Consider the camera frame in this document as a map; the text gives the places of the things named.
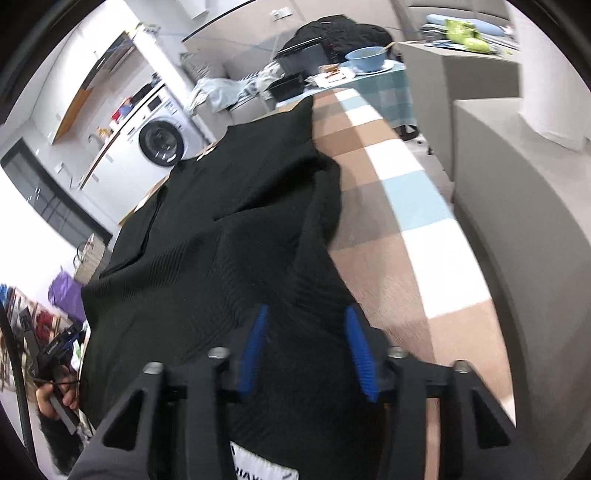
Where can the white wall cabinet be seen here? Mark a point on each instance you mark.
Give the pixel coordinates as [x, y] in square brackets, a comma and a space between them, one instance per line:
[92, 78]

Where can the blue bowl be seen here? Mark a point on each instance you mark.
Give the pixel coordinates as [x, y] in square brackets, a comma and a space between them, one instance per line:
[367, 59]

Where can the woven laundry basket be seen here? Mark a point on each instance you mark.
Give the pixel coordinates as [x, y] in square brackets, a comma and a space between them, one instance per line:
[90, 261]

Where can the black bag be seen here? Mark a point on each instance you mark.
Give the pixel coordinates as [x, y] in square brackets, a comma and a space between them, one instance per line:
[341, 32]

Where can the grey cabinet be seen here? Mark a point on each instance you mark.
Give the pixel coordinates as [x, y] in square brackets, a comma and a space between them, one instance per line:
[461, 92]

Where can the wall socket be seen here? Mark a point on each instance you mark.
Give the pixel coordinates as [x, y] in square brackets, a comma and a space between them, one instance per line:
[280, 14]

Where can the black knit sweater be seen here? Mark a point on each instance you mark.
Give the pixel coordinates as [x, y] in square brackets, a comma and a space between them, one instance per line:
[231, 230]

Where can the black tray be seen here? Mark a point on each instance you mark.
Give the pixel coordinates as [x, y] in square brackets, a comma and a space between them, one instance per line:
[286, 87]

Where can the white washing machine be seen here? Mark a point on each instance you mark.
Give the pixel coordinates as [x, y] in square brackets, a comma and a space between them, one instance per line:
[161, 138]

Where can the person's left forearm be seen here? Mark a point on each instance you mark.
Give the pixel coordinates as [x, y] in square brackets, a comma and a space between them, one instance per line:
[60, 443]

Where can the purple bag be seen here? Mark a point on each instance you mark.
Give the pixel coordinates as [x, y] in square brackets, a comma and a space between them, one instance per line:
[64, 295]

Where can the dark grey storage box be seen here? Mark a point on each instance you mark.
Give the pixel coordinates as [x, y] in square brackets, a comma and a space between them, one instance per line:
[300, 60]

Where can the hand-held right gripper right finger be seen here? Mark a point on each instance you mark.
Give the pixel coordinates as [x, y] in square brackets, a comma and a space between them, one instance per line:
[362, 355]

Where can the checkered blanket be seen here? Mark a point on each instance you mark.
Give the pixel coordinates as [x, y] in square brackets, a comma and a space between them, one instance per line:
[392, 207]

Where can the light blue pillow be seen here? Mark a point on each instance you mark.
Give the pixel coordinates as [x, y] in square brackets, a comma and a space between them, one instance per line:
[438, 19]

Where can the grey upholstered sofa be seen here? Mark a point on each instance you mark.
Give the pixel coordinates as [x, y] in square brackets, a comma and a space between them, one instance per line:
[240, 50]

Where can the white base cabinet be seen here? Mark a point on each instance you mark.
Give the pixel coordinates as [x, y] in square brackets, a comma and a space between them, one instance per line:
[111, 161]

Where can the teal checkered cloth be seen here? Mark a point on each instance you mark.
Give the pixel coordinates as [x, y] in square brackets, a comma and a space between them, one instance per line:
[388, 97]

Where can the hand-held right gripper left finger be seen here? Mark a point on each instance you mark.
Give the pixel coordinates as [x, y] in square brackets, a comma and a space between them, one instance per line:
[254, 350]

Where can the light grey garment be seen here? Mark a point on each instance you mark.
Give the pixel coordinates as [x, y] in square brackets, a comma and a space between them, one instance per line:
[221, 92]

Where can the person's left hand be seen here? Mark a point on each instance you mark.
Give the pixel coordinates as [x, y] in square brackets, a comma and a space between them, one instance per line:
[44, 400]

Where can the green plush toy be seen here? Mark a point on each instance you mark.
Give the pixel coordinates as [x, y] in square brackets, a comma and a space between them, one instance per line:
[461, 30]

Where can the pale crumpled cloth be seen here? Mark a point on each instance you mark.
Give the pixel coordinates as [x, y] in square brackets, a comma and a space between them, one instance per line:
[261, 78]

